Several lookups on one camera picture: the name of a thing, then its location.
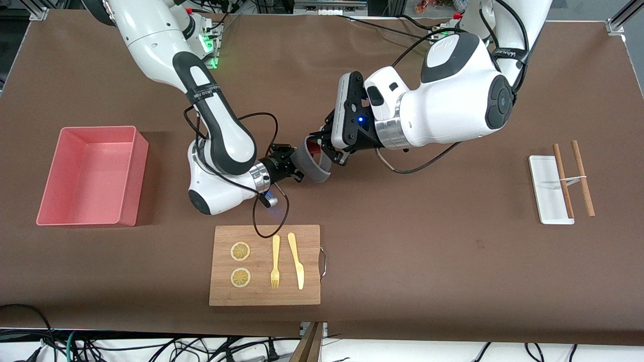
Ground wooden plank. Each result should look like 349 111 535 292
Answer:
289 322 325 362

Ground wooden chopstick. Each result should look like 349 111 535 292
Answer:
553 144 575 219
571 140 596 217

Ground silver frame rail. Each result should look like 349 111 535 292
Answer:
294 0 368 16

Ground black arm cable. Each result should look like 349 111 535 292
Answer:
376 0 530 174
183 110 293 239

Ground yellow fork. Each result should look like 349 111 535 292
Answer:
270 235 281 289

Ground grey and red cloth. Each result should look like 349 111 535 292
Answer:
291 137 332 183

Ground white rectangular tray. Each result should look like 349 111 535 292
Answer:
528 155 575 225

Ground black cable on table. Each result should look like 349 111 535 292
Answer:
335 14 439 42

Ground yellow knife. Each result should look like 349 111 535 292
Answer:
287 232 305 291

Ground pink plastic bin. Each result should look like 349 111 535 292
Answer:
36 126 149 227

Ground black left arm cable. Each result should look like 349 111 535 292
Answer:
376 0 530 174

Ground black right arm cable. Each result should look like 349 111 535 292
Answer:
183 110 293 239

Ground wooden cutting board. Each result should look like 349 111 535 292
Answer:
209 225 328 307

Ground thick black floor cable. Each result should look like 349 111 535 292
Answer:
0 304 54 347

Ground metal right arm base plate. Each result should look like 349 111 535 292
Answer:
200 23 222 69

